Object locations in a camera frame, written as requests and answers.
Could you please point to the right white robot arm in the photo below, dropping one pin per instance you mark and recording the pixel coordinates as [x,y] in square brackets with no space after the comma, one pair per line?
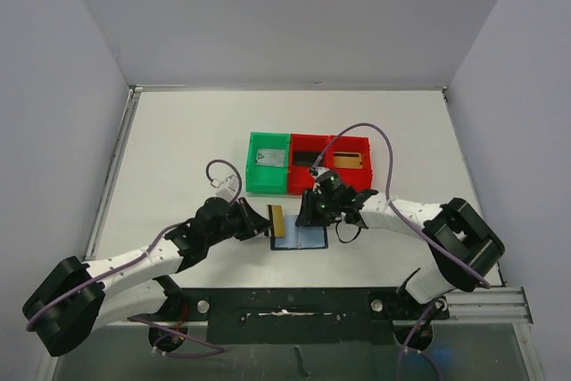
[462,244]

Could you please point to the green plastic bin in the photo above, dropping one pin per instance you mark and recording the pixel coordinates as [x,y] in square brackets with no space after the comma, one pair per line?
[261,179]

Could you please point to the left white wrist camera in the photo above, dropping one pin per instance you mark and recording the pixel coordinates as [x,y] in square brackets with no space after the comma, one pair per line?
[226,188]

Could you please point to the blue leather card holder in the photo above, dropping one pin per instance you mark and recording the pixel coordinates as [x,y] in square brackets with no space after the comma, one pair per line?
[299,238]

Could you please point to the gold striped card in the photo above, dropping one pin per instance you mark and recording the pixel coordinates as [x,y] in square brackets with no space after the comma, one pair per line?
[277,221]

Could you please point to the aluminium front rail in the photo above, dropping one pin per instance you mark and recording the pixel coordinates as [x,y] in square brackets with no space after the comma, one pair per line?
[498,305]

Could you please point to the black VIP card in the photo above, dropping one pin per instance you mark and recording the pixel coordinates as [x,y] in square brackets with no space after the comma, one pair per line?
[304,158]

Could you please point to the middle red plastic bin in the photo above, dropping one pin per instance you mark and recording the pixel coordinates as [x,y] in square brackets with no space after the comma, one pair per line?
[299,178]

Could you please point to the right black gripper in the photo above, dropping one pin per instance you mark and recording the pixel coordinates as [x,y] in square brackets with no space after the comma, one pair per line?
[315,208]

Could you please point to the right red plastic bin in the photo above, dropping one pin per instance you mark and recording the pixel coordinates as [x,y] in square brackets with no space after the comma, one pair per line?
[358,179]

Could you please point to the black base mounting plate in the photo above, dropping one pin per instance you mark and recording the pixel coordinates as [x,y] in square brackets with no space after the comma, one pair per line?
[296,316]

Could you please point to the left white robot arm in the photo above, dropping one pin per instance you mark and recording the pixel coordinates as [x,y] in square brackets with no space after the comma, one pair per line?
[66,306]

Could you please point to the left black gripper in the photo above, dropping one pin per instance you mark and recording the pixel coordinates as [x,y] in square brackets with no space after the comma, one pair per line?
[252,222]

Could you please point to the red plastic bin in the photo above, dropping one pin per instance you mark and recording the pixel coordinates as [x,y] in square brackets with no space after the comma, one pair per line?
[299,178]
[358,179]

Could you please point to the white magnetic stripe card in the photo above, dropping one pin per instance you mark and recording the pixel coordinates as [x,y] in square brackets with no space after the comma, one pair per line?
[269,157]

